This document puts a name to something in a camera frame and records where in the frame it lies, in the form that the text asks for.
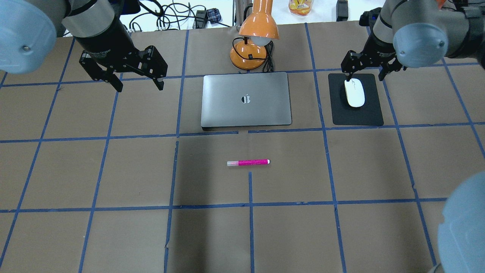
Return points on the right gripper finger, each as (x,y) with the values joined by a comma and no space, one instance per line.
(386,68)
(348,73)

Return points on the white computer mouse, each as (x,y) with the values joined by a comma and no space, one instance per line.
(354,93)

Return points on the black mousepad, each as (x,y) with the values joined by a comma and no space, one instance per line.
(369,114)

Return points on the black power adapter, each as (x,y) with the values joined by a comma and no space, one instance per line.
(342,10)

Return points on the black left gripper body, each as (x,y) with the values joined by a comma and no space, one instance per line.
(107,41)

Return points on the pink marker pen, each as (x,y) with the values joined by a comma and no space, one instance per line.
(249,162)

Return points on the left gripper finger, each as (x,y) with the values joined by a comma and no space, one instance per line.
(108,76)
(158,80)

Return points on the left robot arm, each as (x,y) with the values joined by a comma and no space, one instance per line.
(29,28)

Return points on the grey closed laptop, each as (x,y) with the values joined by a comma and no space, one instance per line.
(251,99)

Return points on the orange desk lamp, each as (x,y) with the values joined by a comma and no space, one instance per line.
(257,30)

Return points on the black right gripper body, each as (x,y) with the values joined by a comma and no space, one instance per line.
(380,48)

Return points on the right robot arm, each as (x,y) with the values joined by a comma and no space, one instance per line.
(418,33)

